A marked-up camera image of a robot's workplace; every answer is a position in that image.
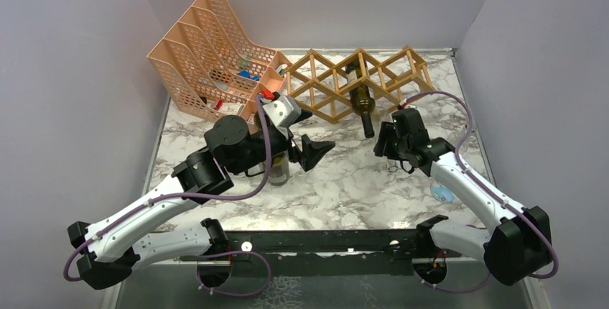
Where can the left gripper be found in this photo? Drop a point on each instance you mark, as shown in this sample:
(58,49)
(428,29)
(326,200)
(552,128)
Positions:
(312,152)

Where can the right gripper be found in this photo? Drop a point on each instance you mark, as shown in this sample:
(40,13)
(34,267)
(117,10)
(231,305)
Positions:
(383,147)

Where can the green wine bottle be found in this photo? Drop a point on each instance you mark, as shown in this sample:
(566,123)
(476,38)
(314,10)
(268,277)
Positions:
(279,174)
(361,101)
(257,122)

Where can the wooden wine rack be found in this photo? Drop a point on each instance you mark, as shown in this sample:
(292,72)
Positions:
(323,87)

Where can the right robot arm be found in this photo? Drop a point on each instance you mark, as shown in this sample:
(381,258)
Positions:
(515,242)

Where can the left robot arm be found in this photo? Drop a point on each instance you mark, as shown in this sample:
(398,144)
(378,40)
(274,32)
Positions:
(234,165)

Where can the green wine bottle front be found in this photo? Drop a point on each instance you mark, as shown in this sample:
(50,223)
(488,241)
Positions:
(279,174)

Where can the clear bottle blue label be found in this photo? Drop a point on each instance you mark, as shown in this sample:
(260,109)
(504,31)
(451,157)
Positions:
(441,193)

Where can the blue item in organizer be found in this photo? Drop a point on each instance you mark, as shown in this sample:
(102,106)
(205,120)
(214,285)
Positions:
(246,74)

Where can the red item in organizer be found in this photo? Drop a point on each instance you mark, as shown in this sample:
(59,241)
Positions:
(218,104)

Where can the pink plastic file organizer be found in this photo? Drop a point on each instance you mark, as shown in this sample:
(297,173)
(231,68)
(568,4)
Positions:
(199,57)

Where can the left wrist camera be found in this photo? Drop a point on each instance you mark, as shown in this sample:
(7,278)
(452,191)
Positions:
(278,108)

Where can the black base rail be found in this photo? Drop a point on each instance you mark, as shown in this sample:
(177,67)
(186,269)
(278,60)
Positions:
(310,253)

